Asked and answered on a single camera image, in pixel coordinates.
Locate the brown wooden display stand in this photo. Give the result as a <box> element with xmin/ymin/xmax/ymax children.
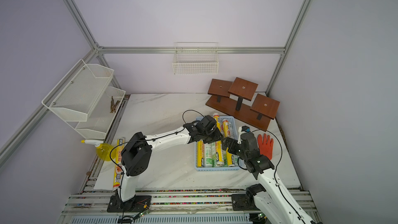
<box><xmin>206</xmin><ymin>77</ymin><xmax>280</xmax><ymax>131</ymax></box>

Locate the yellow wrap roll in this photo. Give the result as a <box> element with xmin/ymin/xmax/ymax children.
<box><xmin>197</xmin><ymin>140</ymin><xmax>205</xmax><ymax>168</ymax></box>
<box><xmin>222</xmin><ymin>119</ymin><xmax>235</xmax><ymax>167</ymax></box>
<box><xmin>212</xmin><ymin>113</ymin><xmax>224</xmax><ymax>167</ymax></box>

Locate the aluminium rail bench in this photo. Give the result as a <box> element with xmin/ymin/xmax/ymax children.
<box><xmin>58</xmin><ymin>187</ymin><xmax>269</xmax><ymax>224</ymax></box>

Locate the long yellow wrap box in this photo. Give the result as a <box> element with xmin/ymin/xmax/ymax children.
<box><xmin>112</xmin><ymin>138</ymin><xmax>125</xmax><ymax>190</ymax></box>

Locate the red rubber glove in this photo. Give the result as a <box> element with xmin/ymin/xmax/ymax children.
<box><xmin>257</xmin><ymin>133</ymin><xmax>274</xmax><ymax>160</ymax></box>

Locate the light blue plastic basket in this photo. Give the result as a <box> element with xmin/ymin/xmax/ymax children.
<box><xmin>195</xmin><ymin>116</ymin><xmax>240</xmax><ymax>171</ymax></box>

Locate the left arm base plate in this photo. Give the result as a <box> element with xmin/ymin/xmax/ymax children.
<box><xmin>107</xmin><ymin>194</ymin><xmax>152</xmax><ymax>213</ymax></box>

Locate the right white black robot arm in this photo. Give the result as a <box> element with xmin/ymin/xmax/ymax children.
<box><xmin>222</xmin><ymin>132</ymin><xmax>315</xmax><ymax>224</ymax></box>

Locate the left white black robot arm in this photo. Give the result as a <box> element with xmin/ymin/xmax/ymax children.
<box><xmin>117</xmin><ymin>115</ymin><xmax>223</xmax><ymax>203</ymax></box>

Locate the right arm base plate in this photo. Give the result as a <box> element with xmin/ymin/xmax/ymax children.
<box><xmin>231</xmin><ymin>184</ymin><xmax>266</xmax><ymax>211</ymax></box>

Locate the yellow spray bottle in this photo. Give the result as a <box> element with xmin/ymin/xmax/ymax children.
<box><xmin>81</xmin><ymin>140</ymin><xmax>117</xmax><ymax>161</ymax></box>

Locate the white roll grape picture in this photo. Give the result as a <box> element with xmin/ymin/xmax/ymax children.
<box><xmin>204</xmin><ymin>144</ymin><xmax>213</xmax><ymax>168</ymax></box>

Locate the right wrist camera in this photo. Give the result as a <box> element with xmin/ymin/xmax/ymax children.
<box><xmin>238</xmin><ymin>125</ymin><xmax>250</xmax><ymax>144</ymax></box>

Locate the white mesh two-tier shelf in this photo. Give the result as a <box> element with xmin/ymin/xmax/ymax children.
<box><xmin>41</xmin><ymin>59</ymin><xmax>125</xmax><ymax>141</ymax></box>

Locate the white wire wall basket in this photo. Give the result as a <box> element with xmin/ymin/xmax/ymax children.
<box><xmin>172</xmin><ymin>42</ymin><xmax>219</xmax><ymax>75</ymax></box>

